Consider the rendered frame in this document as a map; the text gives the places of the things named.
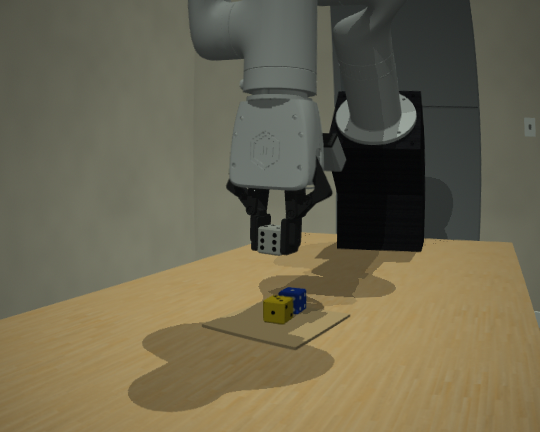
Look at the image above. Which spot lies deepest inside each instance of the grey die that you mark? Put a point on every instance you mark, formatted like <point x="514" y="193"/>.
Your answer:
<point x="269" y="239"/>

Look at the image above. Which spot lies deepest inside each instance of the blue die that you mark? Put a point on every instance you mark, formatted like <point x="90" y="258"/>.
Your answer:
<point x="299" y="295"/>

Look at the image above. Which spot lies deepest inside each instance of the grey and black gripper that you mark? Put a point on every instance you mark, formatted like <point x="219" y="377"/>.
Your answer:
<point x="278" y="145"/>

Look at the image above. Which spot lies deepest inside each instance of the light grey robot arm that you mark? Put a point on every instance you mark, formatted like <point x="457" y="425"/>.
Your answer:
<point x="278" y="41"/>

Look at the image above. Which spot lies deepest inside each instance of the yellow die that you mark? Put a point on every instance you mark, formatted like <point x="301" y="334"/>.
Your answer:
<point x="278" y="309"/>

